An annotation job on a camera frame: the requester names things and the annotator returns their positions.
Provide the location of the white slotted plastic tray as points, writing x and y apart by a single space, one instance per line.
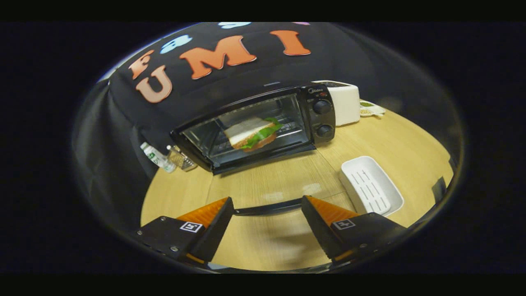
370 185

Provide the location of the black toaster oven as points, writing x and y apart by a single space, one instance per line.
322 119

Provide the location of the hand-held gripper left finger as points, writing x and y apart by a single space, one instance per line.
215 228

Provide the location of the white bread lettuce sandwich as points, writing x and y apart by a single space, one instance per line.
248 133

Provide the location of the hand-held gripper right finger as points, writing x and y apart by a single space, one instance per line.
318 226

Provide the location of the black tape strip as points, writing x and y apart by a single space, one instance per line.
439 188

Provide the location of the white green-label bottle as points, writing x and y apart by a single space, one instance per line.
158 158

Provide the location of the white pop-up toaster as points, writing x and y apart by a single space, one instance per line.
347 105

